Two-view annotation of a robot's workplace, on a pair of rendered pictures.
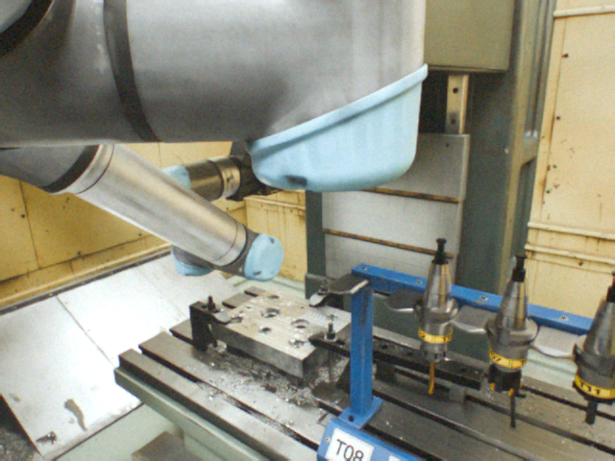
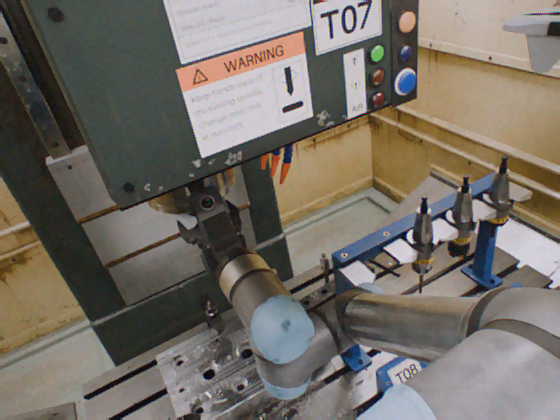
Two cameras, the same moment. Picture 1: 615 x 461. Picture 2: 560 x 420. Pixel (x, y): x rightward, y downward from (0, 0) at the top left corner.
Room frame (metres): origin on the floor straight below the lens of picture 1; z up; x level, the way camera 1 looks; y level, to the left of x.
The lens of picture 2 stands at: (0.50, 0.54, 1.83)
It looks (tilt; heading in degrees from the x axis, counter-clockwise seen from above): 35 degrees down; 301
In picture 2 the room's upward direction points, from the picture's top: 11 degrees counter-clockwise
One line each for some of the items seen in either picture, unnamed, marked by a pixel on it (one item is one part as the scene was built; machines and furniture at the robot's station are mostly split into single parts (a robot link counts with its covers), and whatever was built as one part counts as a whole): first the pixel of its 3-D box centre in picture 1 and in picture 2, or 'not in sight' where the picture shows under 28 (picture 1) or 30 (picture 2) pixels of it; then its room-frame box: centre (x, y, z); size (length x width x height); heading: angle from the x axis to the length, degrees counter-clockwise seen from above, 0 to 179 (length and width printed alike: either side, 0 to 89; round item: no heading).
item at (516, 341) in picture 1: (511, 330); (461, 220); (0.54, -0.27, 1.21); 0.06 x 0.06 x 0.03
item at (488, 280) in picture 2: not in sight; (486, 235); (0.49, -0.44, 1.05); 0.10 x 0.05 x 0.30; 143
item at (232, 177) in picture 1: (221, 177); (248, 279); (0.80, 0.17, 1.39); 0.08 x 0.05 x 0.08; 53
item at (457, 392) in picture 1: (422, 370); (334, 294); (0.85, -0.23, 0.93); 0.26 x 0.05 x 0.06; 58
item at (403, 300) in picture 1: (404, 301); (402, 252); (0.64, -0.14, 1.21); 0.07 x 0.05 x 0.01; 143
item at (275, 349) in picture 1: (284, 327); (229, 366); (0.99, 0.08, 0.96); 0.29 x 0.23 x 0.05; 53
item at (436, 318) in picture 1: (436, 309); (422, 241); (0.61, -0.18, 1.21); 0.06 x 0.06 x 0.03
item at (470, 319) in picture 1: (472, 320); (442, 230); (0.58, -0.23, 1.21); 0.07 x 0.05 x 0.01; 143
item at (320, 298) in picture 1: (326, 302); (213, 319); (1.10, -0.02, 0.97); 0.13 x 0.03 x 0.15; 143
